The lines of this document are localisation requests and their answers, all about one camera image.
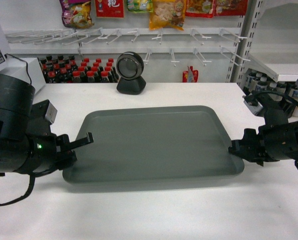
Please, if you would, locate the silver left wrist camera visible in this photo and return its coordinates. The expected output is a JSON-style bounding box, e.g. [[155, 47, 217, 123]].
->
[[44, 102, 57, 124]]

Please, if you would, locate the grey rectangular serving tray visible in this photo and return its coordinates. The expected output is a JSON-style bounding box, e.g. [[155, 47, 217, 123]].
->
[[62, 105, 245, 184]]

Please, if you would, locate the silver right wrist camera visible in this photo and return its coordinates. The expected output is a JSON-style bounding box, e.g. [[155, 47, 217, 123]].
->
[[244, 96, 264, 117]]

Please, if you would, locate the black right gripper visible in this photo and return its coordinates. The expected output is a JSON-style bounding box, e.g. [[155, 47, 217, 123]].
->
[[228, 121, 298, 165]]

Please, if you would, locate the yellow hanging snack bag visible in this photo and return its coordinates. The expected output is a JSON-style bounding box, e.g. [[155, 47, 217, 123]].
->
[[149, 0, 187, 31]]

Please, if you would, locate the red orange hanging snack bag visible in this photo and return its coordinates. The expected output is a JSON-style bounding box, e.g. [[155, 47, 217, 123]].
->
[[185, 0, 215, 18]]

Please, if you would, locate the red right hanging snack bag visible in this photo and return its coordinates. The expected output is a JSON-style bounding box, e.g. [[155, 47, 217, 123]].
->
[[213, 0, 248, 16]]

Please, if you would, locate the white metal shelf unit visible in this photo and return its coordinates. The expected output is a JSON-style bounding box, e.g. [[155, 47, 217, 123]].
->
[[228, 0, 298, 91]]

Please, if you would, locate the purple hanging snack bag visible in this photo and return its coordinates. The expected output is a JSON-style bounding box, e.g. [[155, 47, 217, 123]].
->
[[59, 0, 94, 29]]

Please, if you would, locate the red snack pouch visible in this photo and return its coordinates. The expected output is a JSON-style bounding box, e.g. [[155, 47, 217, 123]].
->
[[182, 66, 199, 83]]

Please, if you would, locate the white cash register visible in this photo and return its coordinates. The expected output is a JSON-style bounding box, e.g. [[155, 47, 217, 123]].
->
[[0, 26, 46, 92]]

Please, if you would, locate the green hanging snack bag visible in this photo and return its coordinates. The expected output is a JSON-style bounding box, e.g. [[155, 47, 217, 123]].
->
[[126, 0, 153, 13]]

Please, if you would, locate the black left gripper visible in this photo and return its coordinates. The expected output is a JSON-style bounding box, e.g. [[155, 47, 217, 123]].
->
[[25, 132, 93, 176]]

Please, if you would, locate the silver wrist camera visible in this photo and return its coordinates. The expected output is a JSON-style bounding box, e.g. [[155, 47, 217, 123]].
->
[[44, 102, 57, 124], [244, 96, 264, 117]]

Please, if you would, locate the black register power cable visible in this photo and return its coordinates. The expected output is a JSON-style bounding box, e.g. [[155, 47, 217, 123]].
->
[[5, 52, 32, 85]]

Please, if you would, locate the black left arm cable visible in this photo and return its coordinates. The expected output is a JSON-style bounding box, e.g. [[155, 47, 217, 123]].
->
[[0, 173, 36, 207]]

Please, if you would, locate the black round barcode scanner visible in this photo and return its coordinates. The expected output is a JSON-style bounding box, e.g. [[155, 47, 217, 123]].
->
[[116, 51, 146, 95]]

